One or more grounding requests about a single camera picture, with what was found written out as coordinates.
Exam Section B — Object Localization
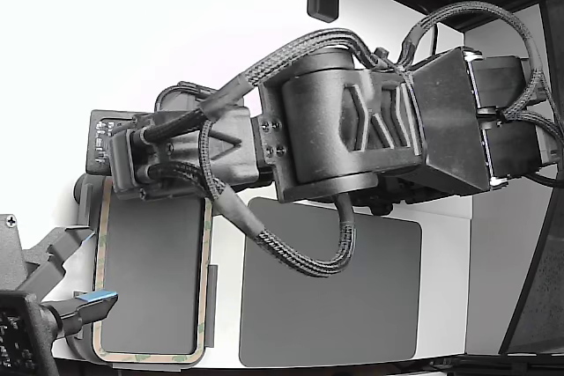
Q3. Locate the tan rectangular adhesive frame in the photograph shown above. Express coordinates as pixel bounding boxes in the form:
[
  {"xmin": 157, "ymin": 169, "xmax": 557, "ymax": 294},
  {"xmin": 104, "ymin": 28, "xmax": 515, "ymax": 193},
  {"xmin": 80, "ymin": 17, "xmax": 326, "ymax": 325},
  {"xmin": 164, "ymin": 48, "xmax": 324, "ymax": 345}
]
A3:
[{"xmin": 92, "ymin": 180, "xmax": 215, "ymax": 362}]

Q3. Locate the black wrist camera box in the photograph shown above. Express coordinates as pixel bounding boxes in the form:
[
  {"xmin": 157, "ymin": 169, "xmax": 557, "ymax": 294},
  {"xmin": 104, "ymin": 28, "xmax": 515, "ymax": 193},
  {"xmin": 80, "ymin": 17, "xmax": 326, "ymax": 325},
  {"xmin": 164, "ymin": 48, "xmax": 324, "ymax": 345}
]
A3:
[{"xmin": 108, "ymin": 128, "xmax": 155, "ymax": 202}]

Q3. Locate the idle gripper black body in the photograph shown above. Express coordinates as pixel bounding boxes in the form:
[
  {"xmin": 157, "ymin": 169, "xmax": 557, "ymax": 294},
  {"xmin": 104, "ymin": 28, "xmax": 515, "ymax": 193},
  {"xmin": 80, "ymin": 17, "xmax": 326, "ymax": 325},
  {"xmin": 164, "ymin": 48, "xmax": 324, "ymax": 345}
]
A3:
[{"xmin": 0, "ymin": 290, "xmax": 63, "ymax": 376}]

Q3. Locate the short black braided cable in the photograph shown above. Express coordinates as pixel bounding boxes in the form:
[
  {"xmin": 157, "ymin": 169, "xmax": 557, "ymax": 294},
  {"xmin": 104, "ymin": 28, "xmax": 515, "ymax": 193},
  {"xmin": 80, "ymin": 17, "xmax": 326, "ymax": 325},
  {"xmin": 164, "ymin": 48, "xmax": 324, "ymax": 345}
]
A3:
[
  {"xmin": 147, "ymin": 162, "xmax": 212, "ymax": 196},
  {"xmin": 140, "ymin": 118, "xmax": 208, "ymax": 144}
]

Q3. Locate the gray block with screw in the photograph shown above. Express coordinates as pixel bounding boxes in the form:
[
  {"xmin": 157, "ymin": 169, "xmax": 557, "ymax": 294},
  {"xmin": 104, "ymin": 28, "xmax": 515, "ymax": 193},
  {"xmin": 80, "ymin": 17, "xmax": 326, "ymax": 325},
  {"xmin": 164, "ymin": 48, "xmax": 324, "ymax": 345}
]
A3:
[{"xmin": 0, "ymin": 212, "xmax": 26, "ymax": 281}]

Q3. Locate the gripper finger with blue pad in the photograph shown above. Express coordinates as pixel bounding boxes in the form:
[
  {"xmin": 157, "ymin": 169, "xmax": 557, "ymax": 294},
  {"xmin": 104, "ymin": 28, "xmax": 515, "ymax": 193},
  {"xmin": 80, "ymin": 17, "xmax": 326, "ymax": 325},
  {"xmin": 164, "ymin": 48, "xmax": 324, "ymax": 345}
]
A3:
[{"xmin": 72, "ymin": 172, "xmax": 114, "ymax": 228}]

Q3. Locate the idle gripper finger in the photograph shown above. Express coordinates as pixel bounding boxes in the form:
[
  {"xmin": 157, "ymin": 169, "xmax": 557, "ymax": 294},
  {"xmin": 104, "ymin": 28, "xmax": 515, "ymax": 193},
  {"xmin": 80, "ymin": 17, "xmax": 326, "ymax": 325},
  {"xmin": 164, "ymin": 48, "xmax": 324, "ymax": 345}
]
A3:
[
  {"xmin": 43, "ymin": 290, "xmax": 120, "ymax": 340},
  {"xmin": 21, "ymin": 225, "xmax": 96, "ymax": 302}
]

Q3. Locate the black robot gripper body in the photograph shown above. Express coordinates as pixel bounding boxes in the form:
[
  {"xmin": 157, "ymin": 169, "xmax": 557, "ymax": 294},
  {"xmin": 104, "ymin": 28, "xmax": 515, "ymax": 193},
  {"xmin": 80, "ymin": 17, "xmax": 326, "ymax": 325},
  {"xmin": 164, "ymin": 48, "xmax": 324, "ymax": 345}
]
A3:
[{"xmin": 87, "ymin": 80, "xmax": 262, "ymax": 192}]

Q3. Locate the arched braided cable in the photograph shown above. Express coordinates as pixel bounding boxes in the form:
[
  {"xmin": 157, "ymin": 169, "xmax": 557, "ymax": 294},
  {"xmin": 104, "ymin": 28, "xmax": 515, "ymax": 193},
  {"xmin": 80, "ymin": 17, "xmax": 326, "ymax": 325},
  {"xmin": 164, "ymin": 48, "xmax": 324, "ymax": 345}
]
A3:
[{"xmin": 398, "ymin": 0, "xmax": 552, "ymax": 124}]

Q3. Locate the looping braided cable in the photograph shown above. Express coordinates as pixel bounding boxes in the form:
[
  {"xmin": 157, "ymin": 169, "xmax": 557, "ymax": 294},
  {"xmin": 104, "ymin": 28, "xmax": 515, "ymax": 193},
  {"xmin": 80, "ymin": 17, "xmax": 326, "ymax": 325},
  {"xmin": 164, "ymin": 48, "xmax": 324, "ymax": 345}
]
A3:
[{"xmin": 197, "ymin": 115, "xmax": 358, "ymax": 280}]

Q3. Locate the long braided cable bundle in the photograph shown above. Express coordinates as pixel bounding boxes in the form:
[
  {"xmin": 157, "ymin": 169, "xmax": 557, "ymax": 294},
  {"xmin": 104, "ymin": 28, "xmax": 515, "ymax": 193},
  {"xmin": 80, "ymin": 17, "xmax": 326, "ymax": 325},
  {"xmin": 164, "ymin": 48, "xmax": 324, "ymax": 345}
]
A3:
[{"xmin": 200, "ymin": 28, "xmax": 389, "ymax": 117}]

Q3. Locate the flat gray rounded pad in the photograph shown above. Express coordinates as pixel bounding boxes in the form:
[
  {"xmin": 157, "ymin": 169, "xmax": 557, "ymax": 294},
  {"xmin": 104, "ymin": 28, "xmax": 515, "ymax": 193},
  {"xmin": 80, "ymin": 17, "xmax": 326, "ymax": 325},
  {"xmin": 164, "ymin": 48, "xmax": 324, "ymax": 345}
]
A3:
[{"xmin": 237, "ymin": 195, "xmax": 424, "ymax": 368}]

